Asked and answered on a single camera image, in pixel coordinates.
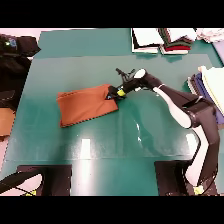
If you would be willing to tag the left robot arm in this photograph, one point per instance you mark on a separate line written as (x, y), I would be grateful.
(20, 180)

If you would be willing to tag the heap of clothes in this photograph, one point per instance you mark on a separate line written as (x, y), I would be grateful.
(13, 66)

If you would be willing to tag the red garment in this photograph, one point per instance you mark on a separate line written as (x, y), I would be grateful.
(178, 48)

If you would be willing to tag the pale yellow garment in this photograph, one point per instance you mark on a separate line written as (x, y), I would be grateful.
(215, 86)

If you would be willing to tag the pale purple garment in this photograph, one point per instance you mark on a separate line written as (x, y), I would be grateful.
(219, 51)

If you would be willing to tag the blue garment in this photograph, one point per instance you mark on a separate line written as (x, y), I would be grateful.
(201, 88)

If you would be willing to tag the brown garment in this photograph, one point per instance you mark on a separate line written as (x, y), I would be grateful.
(6, 121)

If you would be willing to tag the orange garment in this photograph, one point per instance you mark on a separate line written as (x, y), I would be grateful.
(86, 106)

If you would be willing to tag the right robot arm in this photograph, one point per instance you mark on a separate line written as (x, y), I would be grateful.
(178, 108)

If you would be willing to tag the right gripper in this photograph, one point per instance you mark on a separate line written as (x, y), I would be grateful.
(115, 91)

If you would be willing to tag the white textured garment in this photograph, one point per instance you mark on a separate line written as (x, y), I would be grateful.
(210, 34)

